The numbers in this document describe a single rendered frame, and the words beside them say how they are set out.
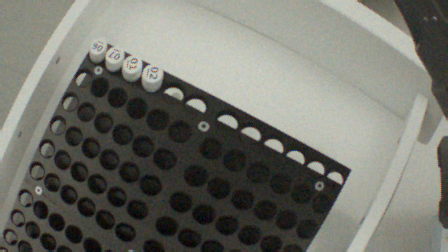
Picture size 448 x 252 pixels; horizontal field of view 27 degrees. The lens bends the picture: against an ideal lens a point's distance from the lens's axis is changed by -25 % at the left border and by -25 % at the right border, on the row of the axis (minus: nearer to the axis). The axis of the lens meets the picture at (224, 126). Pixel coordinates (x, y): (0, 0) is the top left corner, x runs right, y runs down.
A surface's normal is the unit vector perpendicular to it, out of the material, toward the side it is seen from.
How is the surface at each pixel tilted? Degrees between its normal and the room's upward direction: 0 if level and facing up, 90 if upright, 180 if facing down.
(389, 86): 90
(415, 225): 0
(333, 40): 90
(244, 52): 0
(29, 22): 0
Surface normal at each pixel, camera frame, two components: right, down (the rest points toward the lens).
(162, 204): 0.07, -0.36
